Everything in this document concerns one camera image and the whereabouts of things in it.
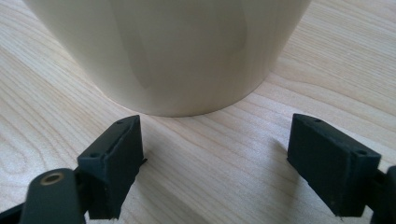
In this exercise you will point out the beige plastic container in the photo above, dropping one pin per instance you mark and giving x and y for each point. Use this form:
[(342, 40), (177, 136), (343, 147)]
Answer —
[(174, 56)]

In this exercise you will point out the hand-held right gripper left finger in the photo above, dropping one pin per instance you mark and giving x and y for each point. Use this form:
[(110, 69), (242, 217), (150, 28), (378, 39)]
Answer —
[(112, 168)]

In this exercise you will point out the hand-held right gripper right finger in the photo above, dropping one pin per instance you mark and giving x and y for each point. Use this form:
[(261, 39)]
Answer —
[(330, 168)]

